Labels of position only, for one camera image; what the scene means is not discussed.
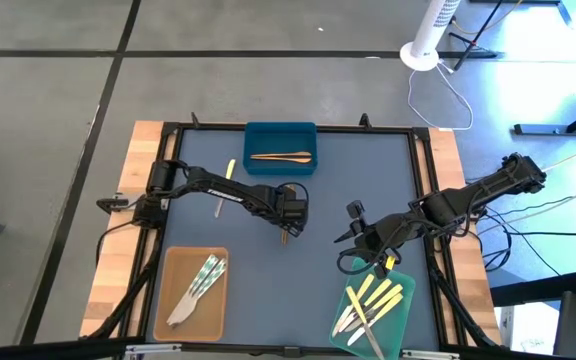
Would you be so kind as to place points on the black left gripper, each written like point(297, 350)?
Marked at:
point(292, 207)

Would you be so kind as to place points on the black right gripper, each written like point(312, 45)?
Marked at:
point(375, 235)

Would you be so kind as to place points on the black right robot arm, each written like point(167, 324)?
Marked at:
point(468, 197)

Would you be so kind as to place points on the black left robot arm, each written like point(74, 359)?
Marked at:
point(218, 192)

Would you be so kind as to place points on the blue plastic bin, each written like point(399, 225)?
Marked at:
point(280, 135)

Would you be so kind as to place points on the grey-blue table mat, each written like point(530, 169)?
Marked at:
point(293, 310)

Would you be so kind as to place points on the green plastic bin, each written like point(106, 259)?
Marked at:
point(393, 342)

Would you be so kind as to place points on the orange plastic bin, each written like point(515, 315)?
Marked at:
point(208, 320)

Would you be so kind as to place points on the black floor beam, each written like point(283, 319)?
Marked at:
point(538, 290)

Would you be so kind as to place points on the white tower fan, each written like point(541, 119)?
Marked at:
point(430, 30)

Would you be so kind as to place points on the black tripod stand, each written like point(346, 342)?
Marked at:
point(478, 35)

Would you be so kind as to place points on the black rig crossbar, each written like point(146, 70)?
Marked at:
point(43, 352)

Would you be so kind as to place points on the black frame clamp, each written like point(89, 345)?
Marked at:
point(195, 121)
point(365, 121)

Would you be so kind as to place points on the black table frame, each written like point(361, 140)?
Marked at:
point(208, 127)

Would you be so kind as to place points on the silver rail bracket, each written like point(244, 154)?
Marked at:
point(153, 348)
point(433, 355)

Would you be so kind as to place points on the black desk leg frame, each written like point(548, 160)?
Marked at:
point(543, 129)

